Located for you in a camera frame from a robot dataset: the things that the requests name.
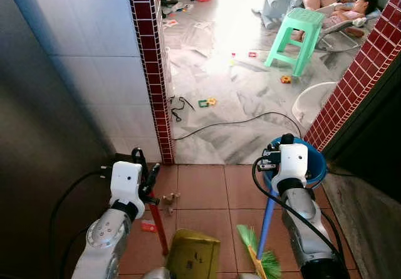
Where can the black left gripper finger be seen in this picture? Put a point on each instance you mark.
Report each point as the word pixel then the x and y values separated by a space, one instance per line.
pixel 155 175

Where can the pale wooden scrap litter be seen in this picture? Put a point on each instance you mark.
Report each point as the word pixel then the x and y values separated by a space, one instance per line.
pixel 170 201

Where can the red wrapper litter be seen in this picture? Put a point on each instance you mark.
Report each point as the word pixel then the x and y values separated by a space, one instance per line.
pixel 148 227

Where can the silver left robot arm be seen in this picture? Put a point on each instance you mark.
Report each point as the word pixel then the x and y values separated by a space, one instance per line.
pixel 106 235

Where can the blue plastic bucket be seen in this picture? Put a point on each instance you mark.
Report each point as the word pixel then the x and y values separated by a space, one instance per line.
pixel 315 163

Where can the white plastic basin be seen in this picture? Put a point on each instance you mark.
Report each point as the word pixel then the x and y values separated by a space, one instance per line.
pixel 310 100

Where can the orange toy block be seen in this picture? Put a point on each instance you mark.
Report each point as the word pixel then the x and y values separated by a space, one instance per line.
pixel 286 79

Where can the green and yellow toy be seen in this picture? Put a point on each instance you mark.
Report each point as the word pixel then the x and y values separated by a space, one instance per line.
pixel 205 103

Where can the small red toy piece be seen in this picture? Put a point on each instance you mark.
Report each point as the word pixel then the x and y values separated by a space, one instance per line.
pixel 252 54

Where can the grey reclining baby chair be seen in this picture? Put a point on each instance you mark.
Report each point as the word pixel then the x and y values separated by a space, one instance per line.
pixel 332 37

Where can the green plastic stool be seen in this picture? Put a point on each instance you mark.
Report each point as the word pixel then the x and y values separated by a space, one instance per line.
pixel 305 21

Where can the white plastic chair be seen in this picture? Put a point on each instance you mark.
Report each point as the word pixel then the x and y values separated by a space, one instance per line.
pixel 279 6

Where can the lying child in pink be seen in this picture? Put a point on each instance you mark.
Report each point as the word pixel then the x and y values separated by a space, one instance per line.
pixel 360 8

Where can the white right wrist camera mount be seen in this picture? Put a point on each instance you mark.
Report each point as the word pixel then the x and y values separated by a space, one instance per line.
pixel 292 161

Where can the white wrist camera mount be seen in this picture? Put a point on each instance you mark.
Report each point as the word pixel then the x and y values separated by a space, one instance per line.
pixel 125 182
pixel 292 161

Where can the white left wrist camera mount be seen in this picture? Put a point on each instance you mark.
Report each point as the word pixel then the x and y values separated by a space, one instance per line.
pixel 125 182

